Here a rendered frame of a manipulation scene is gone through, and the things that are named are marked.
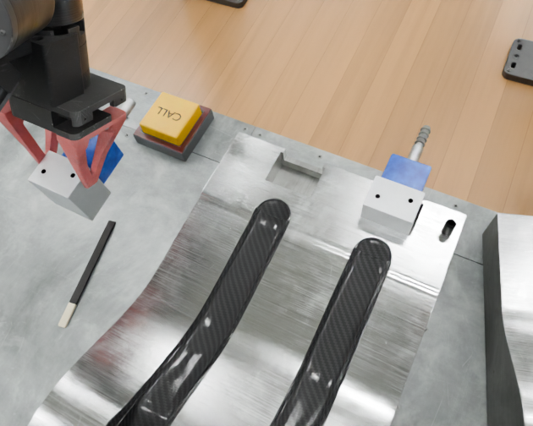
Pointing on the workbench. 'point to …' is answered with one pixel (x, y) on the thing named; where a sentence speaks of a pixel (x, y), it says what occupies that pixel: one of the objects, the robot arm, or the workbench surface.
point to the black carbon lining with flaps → (264, 226)
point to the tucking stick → (86, 275)
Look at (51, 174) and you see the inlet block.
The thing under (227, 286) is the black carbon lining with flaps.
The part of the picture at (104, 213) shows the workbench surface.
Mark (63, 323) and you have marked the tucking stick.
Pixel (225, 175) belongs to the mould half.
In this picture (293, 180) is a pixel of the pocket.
